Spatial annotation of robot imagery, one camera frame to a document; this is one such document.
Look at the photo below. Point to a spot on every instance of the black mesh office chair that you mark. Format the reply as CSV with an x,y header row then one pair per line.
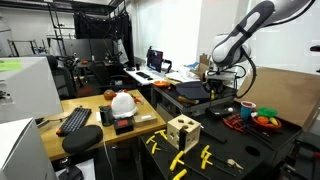
x,y
100,73

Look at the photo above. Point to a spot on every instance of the orange bowl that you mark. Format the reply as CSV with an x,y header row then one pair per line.
x,y
161,84

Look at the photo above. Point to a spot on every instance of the open cardboard box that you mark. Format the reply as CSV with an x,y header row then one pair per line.
x,y
204,63

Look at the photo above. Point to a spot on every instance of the wooden shape sorter box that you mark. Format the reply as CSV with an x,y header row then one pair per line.
x,y
196,131

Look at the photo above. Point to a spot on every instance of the small black keyboard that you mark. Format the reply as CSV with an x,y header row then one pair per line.
x,y
143,75

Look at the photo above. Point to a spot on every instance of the black box with red label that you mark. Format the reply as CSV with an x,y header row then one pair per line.
x,y
123,130

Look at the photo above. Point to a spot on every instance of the dark cylindrical mug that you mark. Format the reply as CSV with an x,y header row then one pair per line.
x,y
106,116

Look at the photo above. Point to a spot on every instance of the red plastic bowl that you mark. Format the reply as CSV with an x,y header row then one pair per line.
x,y
266,126

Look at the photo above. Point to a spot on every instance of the green sticky note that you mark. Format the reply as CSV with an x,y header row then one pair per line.
x,y
10,65

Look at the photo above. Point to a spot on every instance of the white desk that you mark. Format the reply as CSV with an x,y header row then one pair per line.
x,y
133,72

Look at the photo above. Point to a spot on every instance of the brown round object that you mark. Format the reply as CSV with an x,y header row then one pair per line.
x,y
109,95

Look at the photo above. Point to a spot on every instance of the large brown cardboard sheet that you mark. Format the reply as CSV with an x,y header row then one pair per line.
x,y
286,93

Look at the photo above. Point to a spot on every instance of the black monitor with lit screen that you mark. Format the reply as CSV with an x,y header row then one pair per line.
x,y
155,60

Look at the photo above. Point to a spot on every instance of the black headphones on stand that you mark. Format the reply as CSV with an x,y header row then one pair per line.
x,y
167,65

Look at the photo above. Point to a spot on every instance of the plain white cabinet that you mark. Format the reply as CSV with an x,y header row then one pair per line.
x,y
20,150

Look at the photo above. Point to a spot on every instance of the black metal rack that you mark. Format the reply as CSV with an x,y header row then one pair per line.
x,y
56,23

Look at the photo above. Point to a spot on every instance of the navy plastic tote lid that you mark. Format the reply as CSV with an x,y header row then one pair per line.
x,y
191,90

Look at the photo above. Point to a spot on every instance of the black flat hex key holder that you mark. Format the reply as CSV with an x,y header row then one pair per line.
x,y
218,114

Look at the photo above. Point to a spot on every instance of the small tan box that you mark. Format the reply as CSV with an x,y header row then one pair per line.
x,y
145,120

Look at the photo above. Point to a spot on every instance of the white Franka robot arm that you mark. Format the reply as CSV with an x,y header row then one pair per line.
x,y
233,50

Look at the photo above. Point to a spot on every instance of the green toy vegetable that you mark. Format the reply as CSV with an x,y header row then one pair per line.
x,y
266,112

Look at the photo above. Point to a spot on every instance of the black hanging curtain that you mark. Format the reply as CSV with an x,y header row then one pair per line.
x,y
96,25

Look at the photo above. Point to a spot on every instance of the black round stool cushion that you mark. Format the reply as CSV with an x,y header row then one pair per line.
x,y
82,139

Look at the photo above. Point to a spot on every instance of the orange toy fruit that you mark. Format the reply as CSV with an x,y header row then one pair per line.
x,y
262,120

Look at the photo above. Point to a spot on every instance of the light wooden desk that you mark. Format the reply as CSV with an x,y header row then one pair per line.
x,y
93,103

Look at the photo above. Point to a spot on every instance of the yellow toy fruit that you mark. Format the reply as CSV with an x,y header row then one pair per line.
x,y
274,121

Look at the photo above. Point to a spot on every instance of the white paper stack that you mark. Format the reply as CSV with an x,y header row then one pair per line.
x,y
181,76

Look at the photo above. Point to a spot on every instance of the yellow block on mat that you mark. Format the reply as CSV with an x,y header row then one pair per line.
x,y
204,151

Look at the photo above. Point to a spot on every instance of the blue cup with red rim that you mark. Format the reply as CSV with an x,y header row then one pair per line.
x,y
246,112

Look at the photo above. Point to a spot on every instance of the black wedge hex key stand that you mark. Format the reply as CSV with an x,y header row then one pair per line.
x,y
213,135

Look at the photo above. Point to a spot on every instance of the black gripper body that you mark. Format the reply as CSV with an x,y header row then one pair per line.
x,y
215,86

